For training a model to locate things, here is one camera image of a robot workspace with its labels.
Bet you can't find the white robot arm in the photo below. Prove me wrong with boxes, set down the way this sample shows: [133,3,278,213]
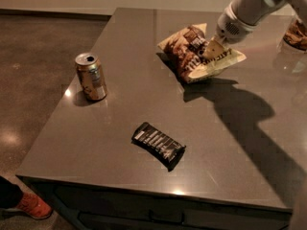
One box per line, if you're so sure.
[203,0,307,58]

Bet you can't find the brown chip bag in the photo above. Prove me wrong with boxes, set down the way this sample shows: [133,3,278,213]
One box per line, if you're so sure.
[158,23,247,83]

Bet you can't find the dark trouser leg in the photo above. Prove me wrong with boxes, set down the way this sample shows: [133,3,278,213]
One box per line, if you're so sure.
[0,176,23,209]

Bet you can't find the dark cabinet drawer front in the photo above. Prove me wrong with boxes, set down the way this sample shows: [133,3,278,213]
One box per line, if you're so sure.
[55,186,291,230]

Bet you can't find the black rxbar chocolate bar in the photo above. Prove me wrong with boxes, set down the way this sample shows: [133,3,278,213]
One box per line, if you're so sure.
[131,122,185,166]

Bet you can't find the orange shoe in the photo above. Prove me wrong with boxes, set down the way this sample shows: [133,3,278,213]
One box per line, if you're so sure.
[15,193,53,219]

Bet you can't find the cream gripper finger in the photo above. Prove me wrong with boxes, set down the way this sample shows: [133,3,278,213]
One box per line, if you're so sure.
[202,37,226,59]

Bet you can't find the gold soda can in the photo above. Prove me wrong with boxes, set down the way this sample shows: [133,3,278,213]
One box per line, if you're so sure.
[75,52,107,101]

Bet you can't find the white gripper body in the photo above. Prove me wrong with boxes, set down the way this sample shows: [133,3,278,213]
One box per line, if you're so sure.
[215,6,255,44]

